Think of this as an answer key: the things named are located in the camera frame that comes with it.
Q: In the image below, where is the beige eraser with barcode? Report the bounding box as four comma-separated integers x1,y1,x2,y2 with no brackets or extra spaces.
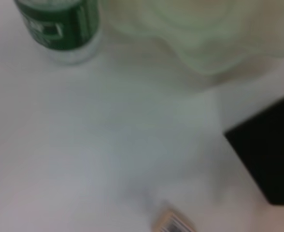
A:
151,207,198,232

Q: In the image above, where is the clear green-label water bottle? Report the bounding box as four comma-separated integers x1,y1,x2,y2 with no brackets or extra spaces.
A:
13,0,101,66

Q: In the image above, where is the pale green glass fruit plate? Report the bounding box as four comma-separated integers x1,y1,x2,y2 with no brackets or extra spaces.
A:
103,0,284,78

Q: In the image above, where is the black mesh pen holder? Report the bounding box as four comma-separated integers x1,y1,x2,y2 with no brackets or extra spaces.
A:
224,90,284,206

